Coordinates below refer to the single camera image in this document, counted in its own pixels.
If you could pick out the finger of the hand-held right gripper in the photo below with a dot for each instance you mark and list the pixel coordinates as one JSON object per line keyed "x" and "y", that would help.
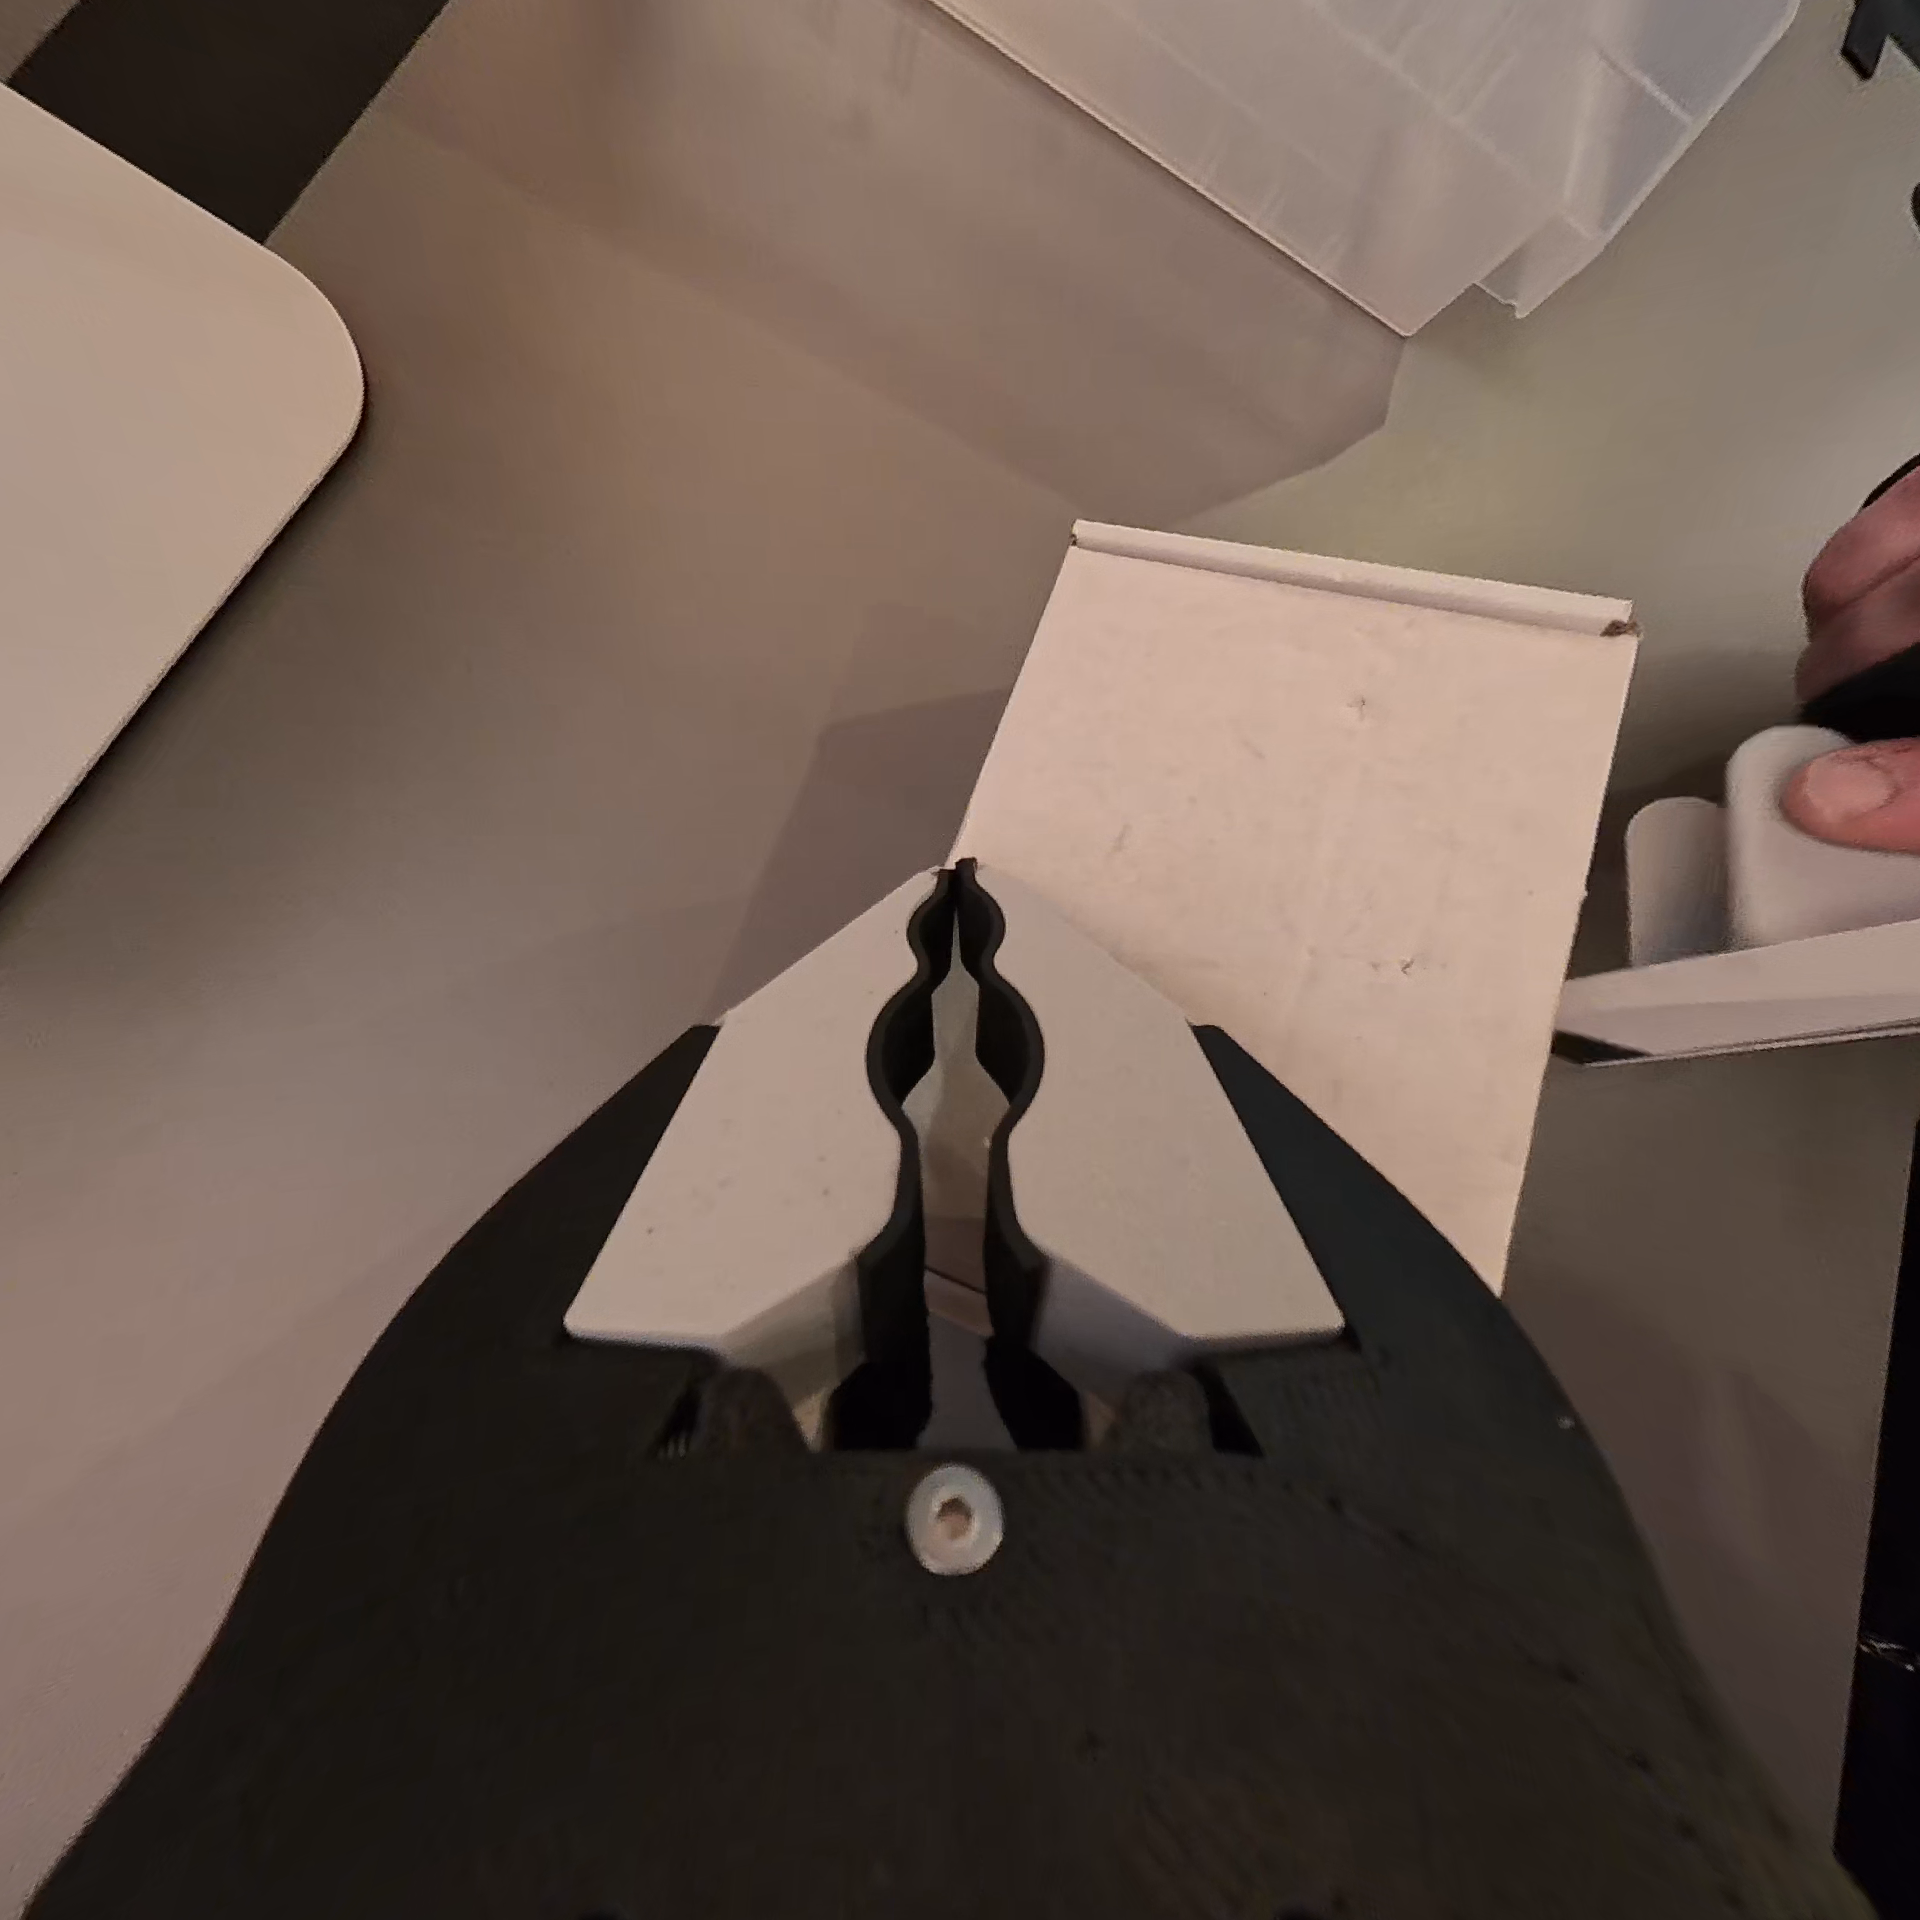
{"x": 1769, "y": 990}

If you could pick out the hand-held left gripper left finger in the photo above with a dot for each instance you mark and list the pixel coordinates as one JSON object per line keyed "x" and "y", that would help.
{"x": 750, "y": 1170}

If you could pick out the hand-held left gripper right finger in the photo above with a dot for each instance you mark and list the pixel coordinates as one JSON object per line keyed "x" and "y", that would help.
{"x": 1170, "y": 1184}

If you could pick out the white cardboard box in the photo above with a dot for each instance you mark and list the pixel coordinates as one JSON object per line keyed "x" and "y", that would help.
{"x": 1319, "y": 838}

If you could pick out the clear plastic storage bin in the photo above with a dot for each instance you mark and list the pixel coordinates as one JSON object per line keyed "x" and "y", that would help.
{"x": 1350, "y": 136}

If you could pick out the person's right hand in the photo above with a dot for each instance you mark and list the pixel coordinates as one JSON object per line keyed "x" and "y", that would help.
{"x": 1861, "y": 802}

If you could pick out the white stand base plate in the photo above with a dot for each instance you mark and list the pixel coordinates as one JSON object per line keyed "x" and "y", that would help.
{"x": 135, "y": 451}

